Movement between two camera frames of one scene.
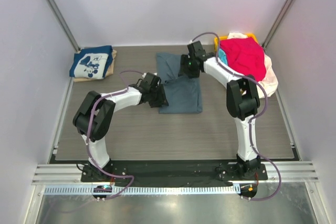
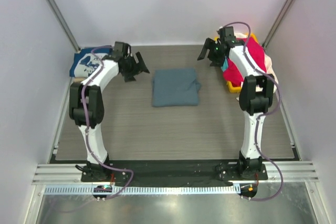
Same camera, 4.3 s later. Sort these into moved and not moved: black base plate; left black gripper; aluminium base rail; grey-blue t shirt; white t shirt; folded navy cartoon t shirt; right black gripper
Moved: left black gripper; grey-blue t shirt; right black gripper
Not moved: white t shirt; folded navy cartoon t shirt; aluminium base rail; black base plate
